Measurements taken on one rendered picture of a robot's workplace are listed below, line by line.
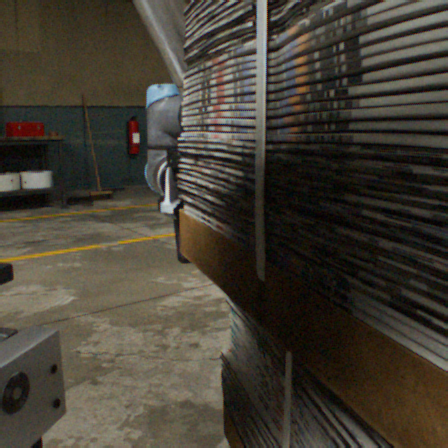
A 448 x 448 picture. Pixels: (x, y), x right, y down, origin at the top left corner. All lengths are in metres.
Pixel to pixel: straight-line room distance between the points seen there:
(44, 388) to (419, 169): 0.39
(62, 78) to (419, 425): 6.93
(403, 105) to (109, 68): 7.16
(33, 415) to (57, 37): 6.75
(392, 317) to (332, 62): 0.11
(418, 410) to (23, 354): 0.33
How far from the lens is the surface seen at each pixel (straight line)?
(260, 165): 0.27
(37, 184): 6.21
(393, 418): 0.20
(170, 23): 0.68
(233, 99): 0.32
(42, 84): 6.93
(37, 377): 0.46
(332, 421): 0.30
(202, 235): 0.39
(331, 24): 0.22
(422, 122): 0.17
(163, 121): 0.80
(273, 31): 0.29
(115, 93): 7.31
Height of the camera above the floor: 0.95
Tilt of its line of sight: 11 degrees down
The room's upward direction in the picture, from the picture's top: straight up
